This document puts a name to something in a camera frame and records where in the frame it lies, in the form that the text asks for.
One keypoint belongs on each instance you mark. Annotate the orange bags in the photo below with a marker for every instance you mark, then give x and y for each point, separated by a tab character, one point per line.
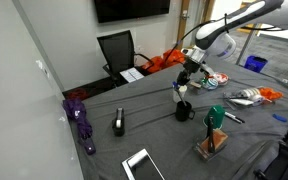
164	60

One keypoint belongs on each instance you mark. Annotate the blue marker pen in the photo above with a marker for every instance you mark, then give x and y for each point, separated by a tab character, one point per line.
279	117

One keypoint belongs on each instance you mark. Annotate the purple folded umbrella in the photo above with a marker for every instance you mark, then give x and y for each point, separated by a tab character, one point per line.
80	123

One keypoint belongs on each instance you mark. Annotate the blue bin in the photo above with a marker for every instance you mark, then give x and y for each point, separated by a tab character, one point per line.
255	64

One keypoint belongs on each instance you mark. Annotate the long wooden block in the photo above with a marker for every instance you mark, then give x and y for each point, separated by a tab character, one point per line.
195	85

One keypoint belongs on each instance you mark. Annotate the clear plastic tray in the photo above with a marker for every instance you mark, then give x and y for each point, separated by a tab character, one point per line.
197	87
237	101

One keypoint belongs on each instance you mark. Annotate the black clip stand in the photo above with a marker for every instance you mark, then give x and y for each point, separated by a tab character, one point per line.
211	136

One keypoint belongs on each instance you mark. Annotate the white printed paper sheet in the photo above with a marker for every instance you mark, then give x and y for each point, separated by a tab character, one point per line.
131	74

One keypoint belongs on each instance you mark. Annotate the red and white round tub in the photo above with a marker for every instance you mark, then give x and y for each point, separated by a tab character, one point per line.
221	78

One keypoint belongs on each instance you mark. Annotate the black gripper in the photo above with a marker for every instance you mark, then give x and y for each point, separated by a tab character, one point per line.
191	66

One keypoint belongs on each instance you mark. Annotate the black wall television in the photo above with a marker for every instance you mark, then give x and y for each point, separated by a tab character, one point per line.
130	10

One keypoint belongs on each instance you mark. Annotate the clear box with brown block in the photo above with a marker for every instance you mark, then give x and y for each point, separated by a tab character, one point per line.
219	140

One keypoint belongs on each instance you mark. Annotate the black mug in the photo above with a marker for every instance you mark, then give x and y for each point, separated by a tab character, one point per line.
183	112

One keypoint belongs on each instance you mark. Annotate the silver framed tablet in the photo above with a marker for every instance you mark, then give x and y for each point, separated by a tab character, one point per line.
144	166

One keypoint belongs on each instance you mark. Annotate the orange crumpled pieces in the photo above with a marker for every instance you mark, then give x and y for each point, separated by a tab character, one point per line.
270	94

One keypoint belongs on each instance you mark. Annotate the marker with blue cap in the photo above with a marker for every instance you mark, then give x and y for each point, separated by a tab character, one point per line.
180	95

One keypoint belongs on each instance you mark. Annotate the blue and white round tub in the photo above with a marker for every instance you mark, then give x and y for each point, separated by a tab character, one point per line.
210	84

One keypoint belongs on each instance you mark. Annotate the black tape dispenser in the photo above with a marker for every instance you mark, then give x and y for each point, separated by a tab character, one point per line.
118	123

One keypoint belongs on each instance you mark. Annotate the green plastic cup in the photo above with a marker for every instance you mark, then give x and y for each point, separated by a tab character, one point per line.
215	116

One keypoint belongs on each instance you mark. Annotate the black mesh office chair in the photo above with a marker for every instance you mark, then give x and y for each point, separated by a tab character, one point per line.
117	53

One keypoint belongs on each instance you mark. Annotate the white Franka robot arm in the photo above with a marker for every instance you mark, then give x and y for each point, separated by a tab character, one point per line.
237	23

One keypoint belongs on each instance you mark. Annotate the grey tablecloth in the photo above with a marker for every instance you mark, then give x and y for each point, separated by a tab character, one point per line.
150	133

